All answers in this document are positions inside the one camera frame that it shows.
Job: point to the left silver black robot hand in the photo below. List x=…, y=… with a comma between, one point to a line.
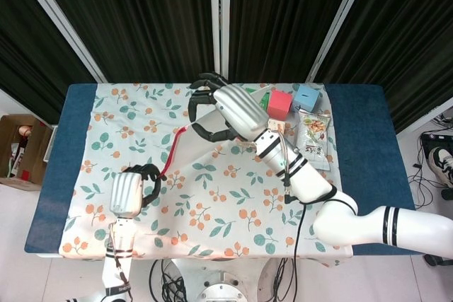
x=125, y=192

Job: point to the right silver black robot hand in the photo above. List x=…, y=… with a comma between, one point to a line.
x=240, y=107

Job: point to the light blue cube box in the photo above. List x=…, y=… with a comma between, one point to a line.
x=306, y=98

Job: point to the black white sneaker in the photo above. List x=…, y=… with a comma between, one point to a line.
x=442, y=164

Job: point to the white snack pouch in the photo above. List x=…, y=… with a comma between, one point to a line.
x=315, y=128

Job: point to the green tea packet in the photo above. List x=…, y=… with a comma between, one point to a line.
x=264, y=98

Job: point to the biscuit box with pie picture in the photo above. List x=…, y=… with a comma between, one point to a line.
x=277, y=126

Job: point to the brown cardboard box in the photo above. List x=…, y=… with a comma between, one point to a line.
x=32, y=153

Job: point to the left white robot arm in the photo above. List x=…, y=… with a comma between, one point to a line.
x=118, y=245

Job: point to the floral patterned tablecloth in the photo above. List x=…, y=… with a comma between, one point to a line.
x=219, y=217

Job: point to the black slatted partition panel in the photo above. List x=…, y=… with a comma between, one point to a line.
x=407, y=40
x=141, y=15
x=283, y=15
x=32, y=61

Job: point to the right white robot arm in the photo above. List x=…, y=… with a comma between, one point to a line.
x=311, y=181

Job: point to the red cube box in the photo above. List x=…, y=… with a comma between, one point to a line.
x=279, y=104

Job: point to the clear zip bag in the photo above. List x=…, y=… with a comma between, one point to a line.
x=198, y=143

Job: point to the black flat floor device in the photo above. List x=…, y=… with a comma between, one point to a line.
x=433, y=141

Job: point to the white partition frame post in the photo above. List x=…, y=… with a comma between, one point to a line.
x=60, y=22
x=339, y=22
x=219, y=22

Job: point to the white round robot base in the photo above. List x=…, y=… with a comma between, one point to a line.
x=221, y=291

